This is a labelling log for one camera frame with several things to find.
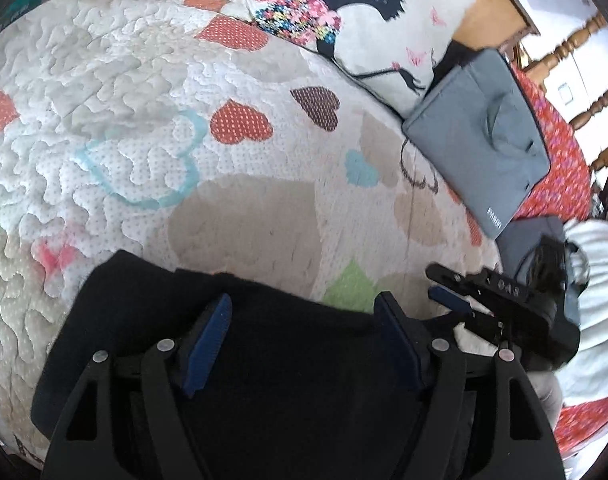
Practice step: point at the wooden chair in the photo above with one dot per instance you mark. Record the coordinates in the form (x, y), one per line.
(579, 75)

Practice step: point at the red floral sheet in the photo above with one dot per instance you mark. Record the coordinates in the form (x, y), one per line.
(559, 155)

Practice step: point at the grey cloth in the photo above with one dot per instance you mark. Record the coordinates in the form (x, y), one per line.
(526, 245)

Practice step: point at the grey laptop bag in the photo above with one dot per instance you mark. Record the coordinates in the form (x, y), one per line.
(476, 132)

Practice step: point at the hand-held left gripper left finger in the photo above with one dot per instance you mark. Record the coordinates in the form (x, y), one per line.
(207, 345)

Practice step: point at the black pants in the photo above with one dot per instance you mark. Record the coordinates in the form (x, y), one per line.
(304, 390)

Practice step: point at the floral printed pillow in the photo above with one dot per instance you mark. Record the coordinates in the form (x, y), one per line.
(364, 15)

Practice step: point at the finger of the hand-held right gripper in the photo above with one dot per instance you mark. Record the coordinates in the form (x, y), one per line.
(451, 276)
(449, 299)

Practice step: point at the wooden table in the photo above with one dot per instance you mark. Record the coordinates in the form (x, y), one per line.
(489, 5)

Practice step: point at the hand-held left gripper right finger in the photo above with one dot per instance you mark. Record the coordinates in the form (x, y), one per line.
(398, 341)

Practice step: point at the quilted heart-print bedspread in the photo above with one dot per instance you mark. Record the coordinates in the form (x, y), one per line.
(149, 135)

